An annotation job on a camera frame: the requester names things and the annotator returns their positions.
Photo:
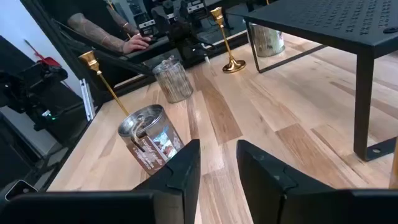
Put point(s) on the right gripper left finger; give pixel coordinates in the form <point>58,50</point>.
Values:
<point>180,186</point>

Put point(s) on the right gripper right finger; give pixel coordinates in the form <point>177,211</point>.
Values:
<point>261,186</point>

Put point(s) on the silver lidded candle tin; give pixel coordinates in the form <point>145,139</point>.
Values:
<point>269,42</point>
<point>155,146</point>
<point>172,84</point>

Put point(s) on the short gold candlestick holder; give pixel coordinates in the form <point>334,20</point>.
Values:
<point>233,65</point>

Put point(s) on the medium gold candlestick holder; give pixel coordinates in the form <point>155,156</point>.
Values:
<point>90,60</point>

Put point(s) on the person's forearm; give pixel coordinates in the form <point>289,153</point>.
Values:
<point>119,20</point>
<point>93,32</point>

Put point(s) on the person's hand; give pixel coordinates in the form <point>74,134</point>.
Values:
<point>136,43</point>

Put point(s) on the person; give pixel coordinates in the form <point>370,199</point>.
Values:
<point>93,9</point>

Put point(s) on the red plastic object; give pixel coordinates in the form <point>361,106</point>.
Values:
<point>46,60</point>

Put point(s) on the black perforated metal shelf riser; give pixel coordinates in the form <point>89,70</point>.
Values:
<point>326,21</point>

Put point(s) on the black equipment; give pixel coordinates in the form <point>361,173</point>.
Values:
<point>31,90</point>

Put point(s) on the silver metal bracket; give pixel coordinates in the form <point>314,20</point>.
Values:
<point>87,99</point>

